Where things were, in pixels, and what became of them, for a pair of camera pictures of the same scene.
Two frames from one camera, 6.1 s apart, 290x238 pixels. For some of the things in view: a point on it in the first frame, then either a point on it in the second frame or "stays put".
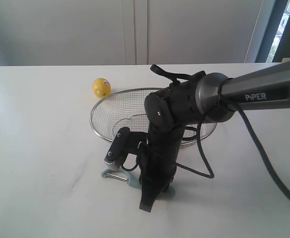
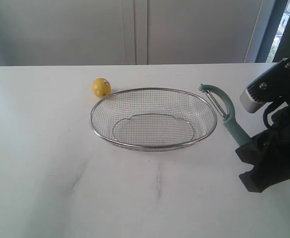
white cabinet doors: x=119 y=32 stays put
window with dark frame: x=284 y=36 stays put
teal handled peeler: x=133 y=181 → x=230 y=121
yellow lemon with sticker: x=101 y=87 stays put
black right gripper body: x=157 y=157 → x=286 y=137
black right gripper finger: x=166 y=187 → x=266 y=173
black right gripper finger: x=151 y=186 → x=260 y=148
